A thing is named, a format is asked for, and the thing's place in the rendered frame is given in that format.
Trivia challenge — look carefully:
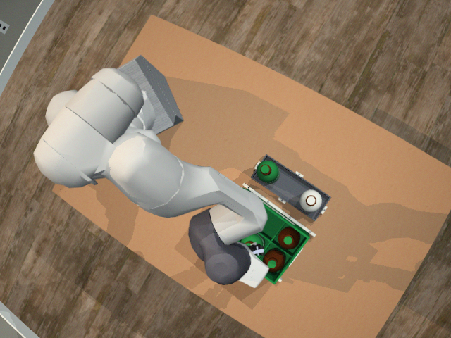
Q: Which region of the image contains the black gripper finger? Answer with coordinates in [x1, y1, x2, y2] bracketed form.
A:
[249, 242, 265, 256]

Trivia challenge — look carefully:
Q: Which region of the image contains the green bottle crate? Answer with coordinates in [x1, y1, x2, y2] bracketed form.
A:
[259, 198, 310, 284]

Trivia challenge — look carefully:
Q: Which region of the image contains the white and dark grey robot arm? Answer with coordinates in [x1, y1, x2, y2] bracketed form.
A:
[33, 68, 269, 288]

